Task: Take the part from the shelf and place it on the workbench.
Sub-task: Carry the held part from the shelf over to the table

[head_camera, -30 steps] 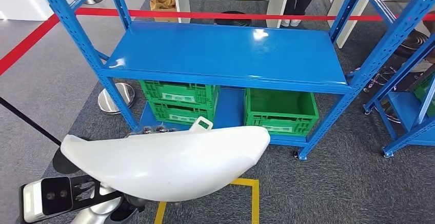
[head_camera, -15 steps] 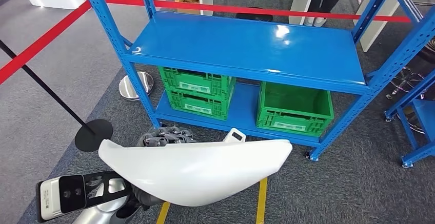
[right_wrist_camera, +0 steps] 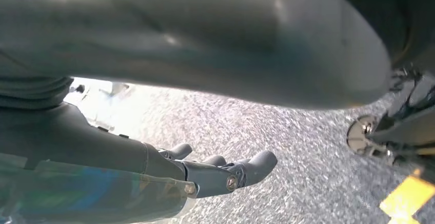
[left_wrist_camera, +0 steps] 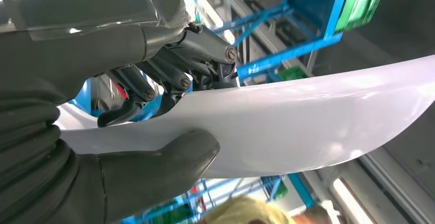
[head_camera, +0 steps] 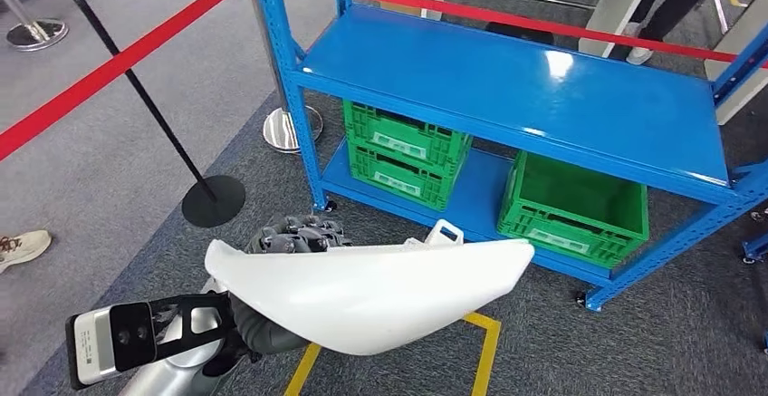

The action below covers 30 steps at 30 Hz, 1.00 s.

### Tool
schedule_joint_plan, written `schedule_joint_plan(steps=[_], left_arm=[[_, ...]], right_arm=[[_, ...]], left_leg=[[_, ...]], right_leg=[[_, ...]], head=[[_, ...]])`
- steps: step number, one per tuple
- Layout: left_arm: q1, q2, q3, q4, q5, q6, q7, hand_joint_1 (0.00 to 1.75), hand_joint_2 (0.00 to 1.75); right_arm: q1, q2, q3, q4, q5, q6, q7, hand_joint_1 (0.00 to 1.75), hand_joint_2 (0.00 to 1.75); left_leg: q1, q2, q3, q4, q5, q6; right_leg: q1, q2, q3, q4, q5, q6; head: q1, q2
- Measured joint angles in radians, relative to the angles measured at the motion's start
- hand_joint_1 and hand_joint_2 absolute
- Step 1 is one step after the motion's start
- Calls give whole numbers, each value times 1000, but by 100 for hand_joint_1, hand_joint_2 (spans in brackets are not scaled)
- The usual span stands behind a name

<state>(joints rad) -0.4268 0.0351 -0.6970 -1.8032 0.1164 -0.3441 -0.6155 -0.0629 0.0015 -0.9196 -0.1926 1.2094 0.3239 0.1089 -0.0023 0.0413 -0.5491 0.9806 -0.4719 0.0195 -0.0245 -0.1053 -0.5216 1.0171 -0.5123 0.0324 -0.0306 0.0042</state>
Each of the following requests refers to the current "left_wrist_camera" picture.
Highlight blue metal shelf rack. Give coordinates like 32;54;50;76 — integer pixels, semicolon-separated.
68;0;344;224

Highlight green plastic crate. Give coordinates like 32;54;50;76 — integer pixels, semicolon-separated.
334;0;391;35
279;67;308;81

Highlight cardboard box with brown paper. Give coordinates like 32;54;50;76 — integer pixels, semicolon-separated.
202;195;341;224

